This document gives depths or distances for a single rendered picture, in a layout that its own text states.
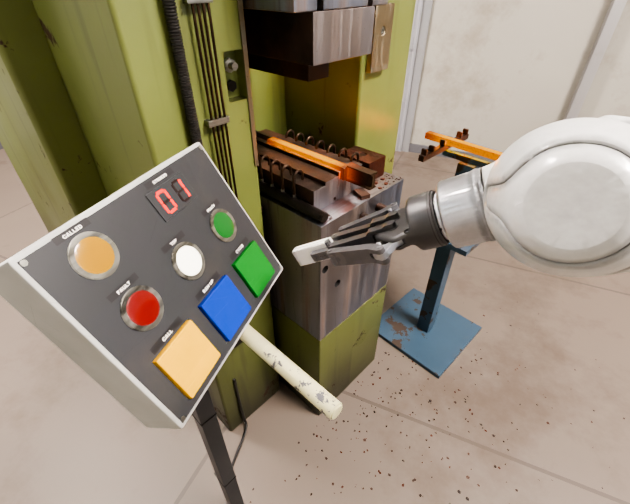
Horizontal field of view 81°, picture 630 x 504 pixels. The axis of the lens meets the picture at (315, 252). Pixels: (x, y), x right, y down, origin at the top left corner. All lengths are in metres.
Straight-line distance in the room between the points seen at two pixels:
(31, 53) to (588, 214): 1.15
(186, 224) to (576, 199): 0.48
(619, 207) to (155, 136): 0.74
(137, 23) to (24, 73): 0.47
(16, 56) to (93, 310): 0.81
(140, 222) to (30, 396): 1.58
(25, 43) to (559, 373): 2.19
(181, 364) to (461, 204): 0.40
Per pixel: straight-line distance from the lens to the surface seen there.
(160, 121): 0.82
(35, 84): 1.20
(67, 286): 0.48
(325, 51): 0.87
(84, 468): 1.75
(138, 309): 0.51
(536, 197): 0.26
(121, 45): 0.78
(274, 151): 1.16
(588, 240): 0.26
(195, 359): 0.55
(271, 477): 1.53
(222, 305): 0.59
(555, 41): 3.64
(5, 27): 1.18
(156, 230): 0.55
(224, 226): 0.63
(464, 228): 0.46
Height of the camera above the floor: 1.43
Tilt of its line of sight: 38 degrees down
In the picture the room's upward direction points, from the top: straight up
